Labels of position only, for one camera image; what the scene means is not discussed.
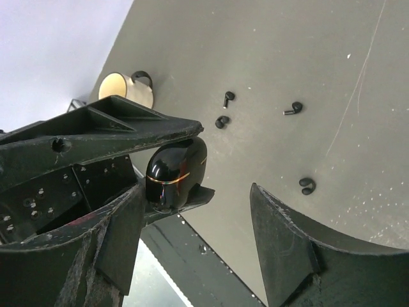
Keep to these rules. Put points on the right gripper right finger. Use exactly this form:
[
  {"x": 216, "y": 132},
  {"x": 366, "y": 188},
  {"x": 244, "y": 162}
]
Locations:
[{"x": 305, "y": 263}]

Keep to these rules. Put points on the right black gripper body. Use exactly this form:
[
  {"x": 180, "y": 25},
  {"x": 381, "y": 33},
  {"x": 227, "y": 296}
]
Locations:
[{"x": 57, "y": 198}]

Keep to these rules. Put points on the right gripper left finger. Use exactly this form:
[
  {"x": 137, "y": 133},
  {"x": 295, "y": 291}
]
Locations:
[{"x": 87, "y": 262}]

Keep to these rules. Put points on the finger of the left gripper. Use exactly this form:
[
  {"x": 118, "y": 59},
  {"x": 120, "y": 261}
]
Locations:
[
  {"x": 198, "y": 196},
  {"x": 107, "y": 128}
]

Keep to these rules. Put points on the glossy black charging case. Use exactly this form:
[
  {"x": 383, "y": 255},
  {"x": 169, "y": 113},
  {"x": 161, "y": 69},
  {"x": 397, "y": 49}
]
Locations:
[{"x": 174, "y": 171}]

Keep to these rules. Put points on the black round earbud left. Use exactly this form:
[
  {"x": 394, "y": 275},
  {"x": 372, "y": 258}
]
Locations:
[{"x": 222, "y": 121}]

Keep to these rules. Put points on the black round earbud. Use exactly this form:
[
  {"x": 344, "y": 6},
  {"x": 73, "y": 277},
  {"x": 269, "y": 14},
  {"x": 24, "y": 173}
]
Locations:
[
  {"x": 308, "y": 184},
  {"x": 222, "y": 121}
]

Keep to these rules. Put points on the black round earbud right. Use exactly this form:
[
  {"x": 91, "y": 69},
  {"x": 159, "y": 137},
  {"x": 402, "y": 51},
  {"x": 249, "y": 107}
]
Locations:
[{"x": 308, "y": 184}]

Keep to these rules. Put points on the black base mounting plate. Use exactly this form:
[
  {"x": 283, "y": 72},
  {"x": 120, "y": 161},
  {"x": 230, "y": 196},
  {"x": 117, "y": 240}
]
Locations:
[{"x": 198, "y": 271}]

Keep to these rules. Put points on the black stem earbud left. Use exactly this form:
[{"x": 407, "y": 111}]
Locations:
[{"x": 229, "y": 96}]

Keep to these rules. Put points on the black stem earbud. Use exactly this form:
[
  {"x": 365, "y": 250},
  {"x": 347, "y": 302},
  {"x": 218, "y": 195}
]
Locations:
[
  {"x": 229, "y": 96},
  {"x": 296, "y": 108}
]

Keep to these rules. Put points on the black stem earbud middle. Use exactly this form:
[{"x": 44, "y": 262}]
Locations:
[{"x": 296, "y": 108}]

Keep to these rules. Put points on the cream mug black handle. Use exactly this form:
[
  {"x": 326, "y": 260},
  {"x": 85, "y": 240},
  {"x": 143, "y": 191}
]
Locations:
[{"x": 138, "y": 87}]

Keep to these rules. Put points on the aluminium frame rail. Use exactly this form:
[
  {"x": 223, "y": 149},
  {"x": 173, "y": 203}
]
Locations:
[{"x": 151, "y": 285}]

